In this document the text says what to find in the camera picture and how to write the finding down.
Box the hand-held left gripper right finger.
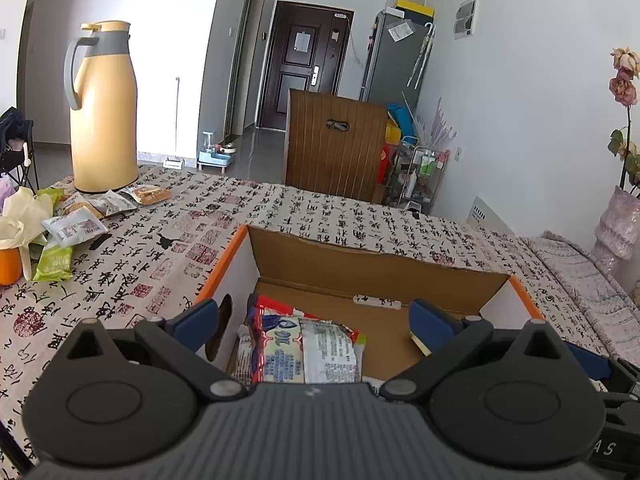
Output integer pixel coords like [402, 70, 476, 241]
[382, 299, 576, 403]

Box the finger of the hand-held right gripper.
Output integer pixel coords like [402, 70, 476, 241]
[565, 340, 612, 382]

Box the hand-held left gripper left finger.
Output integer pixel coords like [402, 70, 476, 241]
[52, 299, 248, 403]

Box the white printed snack packet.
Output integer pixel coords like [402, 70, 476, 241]
[232, 325, 253, 386]

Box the red cardboard box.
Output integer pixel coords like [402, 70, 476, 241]
[192, 224, 547, 396]

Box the large red white snack bag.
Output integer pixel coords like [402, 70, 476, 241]
[245, 294, 368, 386]

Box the grey patterned runner cloth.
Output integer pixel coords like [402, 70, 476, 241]
[520, 231, 640, 361]

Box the white vented box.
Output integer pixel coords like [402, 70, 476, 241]
[467, 196, 516, 237]

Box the orange cracker packet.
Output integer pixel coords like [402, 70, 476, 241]
[121, 185, 172, 206]

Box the pink ribbed vase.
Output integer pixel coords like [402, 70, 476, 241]
[594, 185, 640, 261]

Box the silver snack packet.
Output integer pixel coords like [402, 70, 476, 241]
[89, 190, 139, 217]

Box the metal storage rack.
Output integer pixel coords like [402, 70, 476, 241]
[387, 136, 451, 213]

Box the orange white snack packet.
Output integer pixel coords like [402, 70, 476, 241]
[59, 194, 104, 221]

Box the red gift box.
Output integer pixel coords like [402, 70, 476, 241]
[382, 142, 401, 186]

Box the pet water fountain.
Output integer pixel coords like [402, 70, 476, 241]
[197, 131, 240, 173]

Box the small green snack packet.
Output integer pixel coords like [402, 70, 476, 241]
[36, 187, 66, 211]

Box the wooden chair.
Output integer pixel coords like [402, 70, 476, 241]
[285, 89, 389, 205]

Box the orange fruit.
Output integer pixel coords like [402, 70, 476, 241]
[0, 249, 24, 286]

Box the pale purple dried grass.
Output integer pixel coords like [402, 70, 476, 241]
[425, 97, 458, 148]

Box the cream rubber glove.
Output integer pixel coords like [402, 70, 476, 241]
[0, 187, 55, 281]

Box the yellow thermos jug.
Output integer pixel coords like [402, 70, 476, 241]
[64, 20, 140, 195]

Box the dark brown entrance door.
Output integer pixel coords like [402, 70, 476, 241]
[256, 1, 354, 133]

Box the grey refrigerator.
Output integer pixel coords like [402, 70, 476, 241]
[360, 10, 436, 111]

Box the grey side door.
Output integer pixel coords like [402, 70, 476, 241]
[225, 0, 266, 138]

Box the white umbrella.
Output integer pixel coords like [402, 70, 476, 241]
[407, 22, 435, 88]

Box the black folding chair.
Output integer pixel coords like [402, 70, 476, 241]
[0, 107, 38, 196]

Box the dried rose bouquet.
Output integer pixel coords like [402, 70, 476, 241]
[607, 47, 640, 196]

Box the yellow box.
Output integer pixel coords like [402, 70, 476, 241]
[394, 0, 436, 20]

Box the white wall panel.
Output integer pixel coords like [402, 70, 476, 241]
[452, 0, 481, 41]

